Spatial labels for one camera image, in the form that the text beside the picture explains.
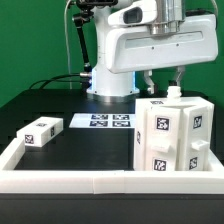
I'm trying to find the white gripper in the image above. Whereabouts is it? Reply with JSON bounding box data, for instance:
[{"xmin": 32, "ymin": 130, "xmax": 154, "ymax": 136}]
[{"xmin": 105, "ymin": 14, "xmax": 218, "ymax": 94}]

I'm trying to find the white cabinet body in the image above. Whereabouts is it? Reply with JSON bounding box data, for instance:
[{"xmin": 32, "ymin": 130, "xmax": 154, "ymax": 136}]
[{"xmin": 133, "ymin": 86, "xmax": 214, "ymax": 171}]

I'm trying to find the white cabinet door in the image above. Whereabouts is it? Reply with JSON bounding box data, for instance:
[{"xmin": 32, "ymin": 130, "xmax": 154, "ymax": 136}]
[
  {"xmin": 178, "ymin": 104, "xmax": 214, "ymax": 171},
  {"xmin": 145, "ymin": 107, "xmax": 181, "ymax": 171}
]

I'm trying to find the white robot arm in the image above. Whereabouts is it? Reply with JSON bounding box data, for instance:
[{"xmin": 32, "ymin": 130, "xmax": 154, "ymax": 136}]
[{"xmin": 87, "ymin": 0, "xmax": 218, "ymax": 102}]

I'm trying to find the white cabinet top block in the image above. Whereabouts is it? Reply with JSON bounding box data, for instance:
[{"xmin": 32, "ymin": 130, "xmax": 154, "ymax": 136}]
[{"xmin": 17, "ymin": 117, "xmax": 63, "ymax": 147}]

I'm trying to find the white marker sheet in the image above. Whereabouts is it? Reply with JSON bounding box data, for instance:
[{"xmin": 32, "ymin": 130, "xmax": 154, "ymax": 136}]
[{"xmin": 69, "ymin": 113, "xmax": 135, "ymax": 129}]

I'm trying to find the white U-shaped fence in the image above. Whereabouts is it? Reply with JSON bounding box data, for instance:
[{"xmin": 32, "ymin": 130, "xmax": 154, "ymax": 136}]
[{"xmin": 0, "ymin": 138, "xmax": 224, "ymax": 194}]

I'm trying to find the white cable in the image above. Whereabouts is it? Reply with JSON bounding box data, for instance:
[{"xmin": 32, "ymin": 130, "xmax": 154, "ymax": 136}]
[{"xmin": 63, "ymin": 0, "xmax": 74, "ymax": 90}]

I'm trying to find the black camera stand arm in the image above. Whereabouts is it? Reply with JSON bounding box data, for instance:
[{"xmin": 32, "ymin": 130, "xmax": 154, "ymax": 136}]
[{"xmin": 71, "ymin": 0, "xmax": 118, "ymax": 73}]

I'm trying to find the black cable bundle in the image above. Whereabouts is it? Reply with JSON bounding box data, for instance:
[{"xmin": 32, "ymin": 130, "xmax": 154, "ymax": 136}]
[{"xmin": 29, "ymin": 72, "xmax": 92, "ymax": 90}]

